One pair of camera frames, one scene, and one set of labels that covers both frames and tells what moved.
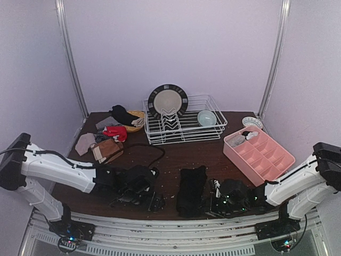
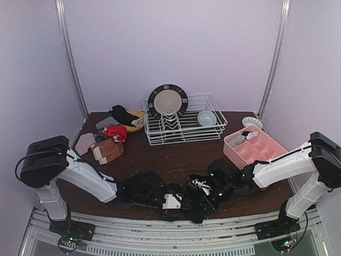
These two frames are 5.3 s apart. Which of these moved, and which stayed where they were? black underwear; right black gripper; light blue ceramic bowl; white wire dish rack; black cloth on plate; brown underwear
Moved: right black gripper; black underwear
Stayed: light blue ceramic bowl; black cloth on plate; white wire dish rack; brown underwear
